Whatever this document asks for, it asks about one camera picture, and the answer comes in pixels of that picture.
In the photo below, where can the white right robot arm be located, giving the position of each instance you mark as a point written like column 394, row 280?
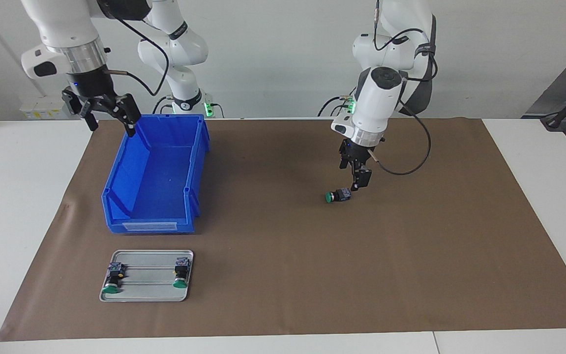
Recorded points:
column 66, row 29

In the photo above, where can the blue plastic storage bin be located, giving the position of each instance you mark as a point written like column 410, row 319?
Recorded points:
column 157, row 182

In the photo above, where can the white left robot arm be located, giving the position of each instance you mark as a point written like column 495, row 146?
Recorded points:
column 381, row 98

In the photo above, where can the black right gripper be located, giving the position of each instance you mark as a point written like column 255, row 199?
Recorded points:
column 91, row 88

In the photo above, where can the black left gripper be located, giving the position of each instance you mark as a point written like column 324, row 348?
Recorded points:
column 356, row 155

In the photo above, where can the green push button switch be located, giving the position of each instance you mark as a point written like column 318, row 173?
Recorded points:
column 338, row 195
column 113, row 278
column 181, row 273

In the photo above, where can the silver metal tray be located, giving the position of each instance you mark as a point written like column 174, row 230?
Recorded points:
column 147, row 292

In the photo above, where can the brown paper table mat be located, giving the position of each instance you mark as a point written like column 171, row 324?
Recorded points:
column 337, row 255

